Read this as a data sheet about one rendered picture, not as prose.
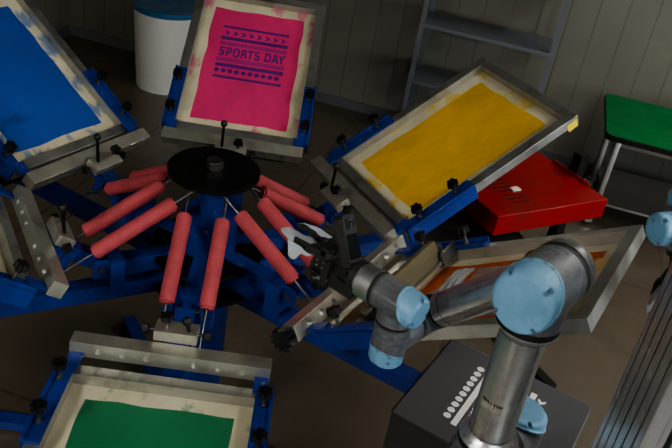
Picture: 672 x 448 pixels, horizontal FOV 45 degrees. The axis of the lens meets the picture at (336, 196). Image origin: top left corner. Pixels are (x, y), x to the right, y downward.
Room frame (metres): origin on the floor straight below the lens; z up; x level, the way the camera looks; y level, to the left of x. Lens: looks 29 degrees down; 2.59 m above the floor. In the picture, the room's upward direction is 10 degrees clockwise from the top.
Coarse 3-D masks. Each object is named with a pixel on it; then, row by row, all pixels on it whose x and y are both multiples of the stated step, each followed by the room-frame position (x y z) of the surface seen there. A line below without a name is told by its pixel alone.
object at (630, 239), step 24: (528, 240) 2.17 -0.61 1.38; (576, 240) 2.10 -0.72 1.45; (600, 240) 2.07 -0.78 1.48; (624, 240) 1.97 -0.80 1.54; (624, 264) 1.84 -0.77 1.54; (600, 288) 1.69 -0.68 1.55; (576, 312) 1.58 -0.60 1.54; (600, 312) 1.61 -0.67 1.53; (432, 336) 1.69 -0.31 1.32; (456, 336) 1.66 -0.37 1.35; (480, 336) 1.64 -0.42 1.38
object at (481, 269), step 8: (592, 256) 1.99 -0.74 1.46; (600, 256) 1.98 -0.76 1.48; (480, 264) 2.16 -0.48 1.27; (488, 264) 2.14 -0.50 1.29; (496, 264) 2.12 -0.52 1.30; (504, 264) 2.10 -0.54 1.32; (440, 272) 2.18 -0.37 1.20; (448, 272) 2.16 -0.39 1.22; (472, 272) 2.10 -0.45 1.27; (480, 272) 2.09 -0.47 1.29; (488, 272) 2.07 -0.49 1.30; (432, 280) 2.12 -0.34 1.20; (440, 280) 2.10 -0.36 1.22; (464, 280) 2.05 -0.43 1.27; (424, 288) 2.07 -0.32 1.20; (432, 288) 2.05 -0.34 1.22
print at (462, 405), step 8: (480, 368) 2.06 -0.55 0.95; (472, 376) 2.01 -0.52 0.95; (480, 376) 2.02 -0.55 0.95; (464, 384) 1.96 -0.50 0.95; (472, 384) 1.97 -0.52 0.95; (480, 384) 1.98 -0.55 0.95; (464, 392) 1.93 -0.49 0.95; (472, 392) 1.93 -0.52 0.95; (456, 400) 1.89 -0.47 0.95; (464, 400) 1.89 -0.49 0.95; (472, 400) 1.90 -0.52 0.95; (536, 400) 1.95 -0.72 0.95; (544, 400) 1.96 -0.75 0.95; (448, 408) 1.84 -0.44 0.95; (456, 408) 1.85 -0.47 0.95; (464, 408) 1.86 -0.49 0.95; (472, 408) 1.86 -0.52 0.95; (440, 416) 1.80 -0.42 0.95; (448, 416) 1.81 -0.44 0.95; (456, 416) 1.82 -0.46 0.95; (464, 416) 1.82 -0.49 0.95; (456, 424) 1.78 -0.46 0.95
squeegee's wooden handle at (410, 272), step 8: (424, 248) 2.15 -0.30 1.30; (432, 248) 2.18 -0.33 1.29; (416, 256) 2.09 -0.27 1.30; (424, 256) 2.12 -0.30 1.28; (432, 256) 2.15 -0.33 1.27; (408, 264) 2.04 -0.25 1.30; (416, 264) 2.07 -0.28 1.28; (424, 264) 2.10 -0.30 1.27; (432, 264) 2.13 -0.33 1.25; (400, 272) 1.99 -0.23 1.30; (408, 272) 2.02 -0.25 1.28; (416, 272) 2.05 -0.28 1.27; (424, 272) 2.08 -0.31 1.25; (408, 280) 2.00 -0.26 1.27; (416, 280) 2.03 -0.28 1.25
